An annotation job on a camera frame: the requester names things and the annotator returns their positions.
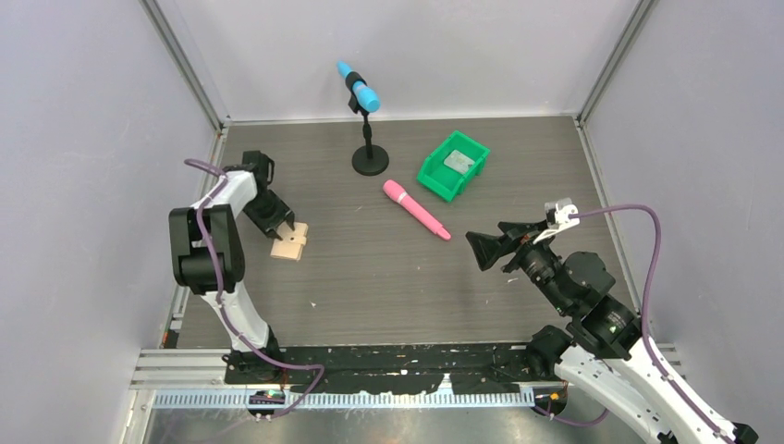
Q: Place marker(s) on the card inside green bin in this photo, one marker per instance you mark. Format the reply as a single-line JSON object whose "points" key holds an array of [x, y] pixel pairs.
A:
{"points": [[459, 162]]}

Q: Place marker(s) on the green plastic bin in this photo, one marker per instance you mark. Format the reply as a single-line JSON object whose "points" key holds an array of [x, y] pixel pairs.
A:
{"points": [[448, 169]]}

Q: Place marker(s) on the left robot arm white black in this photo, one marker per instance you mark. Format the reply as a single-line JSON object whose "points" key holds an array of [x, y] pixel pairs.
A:
{"points": [[208, 257]]}

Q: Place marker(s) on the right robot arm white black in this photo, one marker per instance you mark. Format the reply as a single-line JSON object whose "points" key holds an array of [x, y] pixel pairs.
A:
{"points": [[602, 350]]}

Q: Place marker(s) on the blue toy microphone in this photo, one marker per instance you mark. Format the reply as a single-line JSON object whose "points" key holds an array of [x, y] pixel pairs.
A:
{"points": [[362, 97]]}

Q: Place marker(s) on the pink toy microphone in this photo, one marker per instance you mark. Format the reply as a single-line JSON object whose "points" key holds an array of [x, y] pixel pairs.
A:
{"points": [[400, 196]]}

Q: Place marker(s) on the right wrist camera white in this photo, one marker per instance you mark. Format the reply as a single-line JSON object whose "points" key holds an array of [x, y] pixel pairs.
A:
{"points": [[559, 216]]}

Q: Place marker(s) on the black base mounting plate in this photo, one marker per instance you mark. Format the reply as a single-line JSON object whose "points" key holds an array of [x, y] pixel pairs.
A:
{"points": [[470, 368]]}

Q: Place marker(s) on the black microphone stand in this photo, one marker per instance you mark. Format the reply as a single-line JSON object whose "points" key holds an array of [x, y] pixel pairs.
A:
{"points": [[370, 159]]}

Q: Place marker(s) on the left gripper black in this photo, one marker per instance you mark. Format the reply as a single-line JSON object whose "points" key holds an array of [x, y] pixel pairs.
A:
{"points": [[268, 223]]}

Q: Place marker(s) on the beige card holder wallet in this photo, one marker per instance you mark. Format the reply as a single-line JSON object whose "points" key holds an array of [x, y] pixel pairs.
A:
{"points": [[292, 243]]}

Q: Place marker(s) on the aluminium front rail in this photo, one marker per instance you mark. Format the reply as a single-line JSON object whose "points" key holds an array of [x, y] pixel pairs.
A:
{"points": [[253, 399]]}

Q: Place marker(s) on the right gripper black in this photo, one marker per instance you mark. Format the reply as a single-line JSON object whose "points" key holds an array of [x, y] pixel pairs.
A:
{"points": [[486, 248]]}

